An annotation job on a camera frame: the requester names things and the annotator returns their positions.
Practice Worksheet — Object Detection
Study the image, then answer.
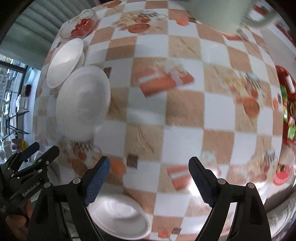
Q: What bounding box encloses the white round plate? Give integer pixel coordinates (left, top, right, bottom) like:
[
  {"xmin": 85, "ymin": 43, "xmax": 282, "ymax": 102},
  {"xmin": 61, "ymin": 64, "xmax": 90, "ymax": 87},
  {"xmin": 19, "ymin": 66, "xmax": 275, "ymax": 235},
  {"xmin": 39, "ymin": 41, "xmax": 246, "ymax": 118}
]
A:
[
  {"xmin": 46, "ymin": 38, "xmax": 85, "ymax": 89},
  {"xmin": 87, "ymin": 194, "xmax": 152, "ymax": 240},
  {"xmin": 56, "ymin": 65, "xmax": 111, "ymax": 142}
]

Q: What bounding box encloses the black metal rack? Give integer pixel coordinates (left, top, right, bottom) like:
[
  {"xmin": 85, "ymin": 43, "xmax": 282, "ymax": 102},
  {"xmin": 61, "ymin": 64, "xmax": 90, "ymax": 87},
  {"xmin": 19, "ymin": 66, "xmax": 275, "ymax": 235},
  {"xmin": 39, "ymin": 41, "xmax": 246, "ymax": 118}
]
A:
[{"xmin": 1, "ymin": 110, "xmax": 29, "ymax": 141}]

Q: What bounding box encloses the red snack tray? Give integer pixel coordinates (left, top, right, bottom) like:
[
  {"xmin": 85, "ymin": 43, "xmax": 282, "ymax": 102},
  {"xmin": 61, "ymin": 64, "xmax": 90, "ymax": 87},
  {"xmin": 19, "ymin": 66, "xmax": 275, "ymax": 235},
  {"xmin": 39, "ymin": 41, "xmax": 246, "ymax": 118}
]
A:
[{"xmin": 273, "ymin": 65, "xmax": 295, "ymax": 186}]

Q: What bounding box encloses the checkered patterned tablecloth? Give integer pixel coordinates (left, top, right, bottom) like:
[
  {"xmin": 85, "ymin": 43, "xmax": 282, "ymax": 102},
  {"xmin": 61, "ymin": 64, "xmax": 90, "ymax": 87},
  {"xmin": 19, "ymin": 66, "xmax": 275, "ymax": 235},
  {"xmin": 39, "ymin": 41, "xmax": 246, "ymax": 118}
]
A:
[{"xmin": 33, "ymin": 1, "xmax": 283, "ymax": 240}]

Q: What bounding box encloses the glass bowl of tomatoes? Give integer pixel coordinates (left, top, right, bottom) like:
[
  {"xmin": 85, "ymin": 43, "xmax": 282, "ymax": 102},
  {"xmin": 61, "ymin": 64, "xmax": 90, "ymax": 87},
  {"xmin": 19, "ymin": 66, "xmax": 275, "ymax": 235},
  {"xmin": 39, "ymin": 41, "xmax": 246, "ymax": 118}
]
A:
[{"xmin": 60, "ymin": 9, "xmax": 98, "ymax": 41}]

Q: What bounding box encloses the pale green pitcher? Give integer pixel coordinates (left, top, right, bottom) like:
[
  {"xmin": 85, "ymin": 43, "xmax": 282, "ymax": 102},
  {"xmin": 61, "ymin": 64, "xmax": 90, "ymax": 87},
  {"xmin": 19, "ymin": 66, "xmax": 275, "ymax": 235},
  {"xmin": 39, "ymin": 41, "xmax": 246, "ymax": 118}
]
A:
[{"xmin": 188, "ymin": 0, "xmax": 280, "ymax": 34}]

